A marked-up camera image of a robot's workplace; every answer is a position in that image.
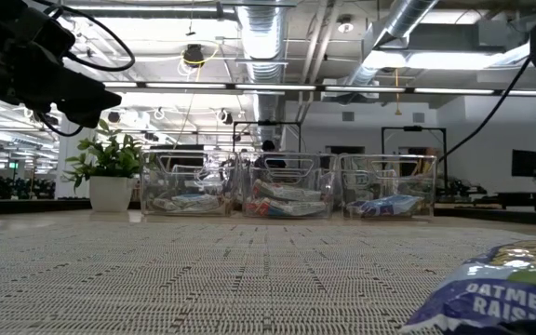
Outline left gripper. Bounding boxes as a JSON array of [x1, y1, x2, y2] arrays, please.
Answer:
[[0, 0, 123, 129]]

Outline green plant in white pot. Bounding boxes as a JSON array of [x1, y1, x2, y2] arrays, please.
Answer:
[[62, 118, 146, 213]]

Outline clear plastic bin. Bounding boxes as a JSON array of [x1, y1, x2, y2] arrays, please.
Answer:
[[238, 151, 340, 220], [337, 153, 438, 220], [140, 148, 240, 218]]

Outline black overhead light beam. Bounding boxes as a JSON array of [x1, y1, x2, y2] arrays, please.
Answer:
[[102, 79, 536, 98]]

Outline person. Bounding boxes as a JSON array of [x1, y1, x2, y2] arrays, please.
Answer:
[[253, 139, 288, 169]]

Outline grey woven mat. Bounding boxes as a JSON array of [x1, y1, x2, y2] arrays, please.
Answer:
[[0, 218, 536, 335]]

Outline black background monitor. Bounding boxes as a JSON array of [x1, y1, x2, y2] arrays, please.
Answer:
[[511, 149, 536, 179]]

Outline dark background table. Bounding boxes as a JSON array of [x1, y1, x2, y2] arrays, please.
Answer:
[[476, 189, 536, 211]]

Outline black looped gripper cable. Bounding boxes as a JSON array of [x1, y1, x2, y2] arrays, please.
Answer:
[[30, 0, 137, 74]]

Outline black overhead camera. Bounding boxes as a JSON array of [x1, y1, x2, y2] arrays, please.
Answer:
[[181, 43, 207, 70]]

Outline wide silver ventilation duct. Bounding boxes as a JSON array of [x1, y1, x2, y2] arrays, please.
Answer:
[[235, 0, 290, 145]]

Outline black background station frame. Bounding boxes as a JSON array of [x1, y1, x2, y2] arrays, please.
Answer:
[[381, 125, 449, 192], [232, 119, 302, 154]]

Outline slanted silver ventilation duct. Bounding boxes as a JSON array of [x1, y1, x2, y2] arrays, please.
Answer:
[[342, 0, 439, 89]]

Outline long black cable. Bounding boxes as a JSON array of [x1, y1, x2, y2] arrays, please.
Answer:
[[436, 54, 534, 165]]

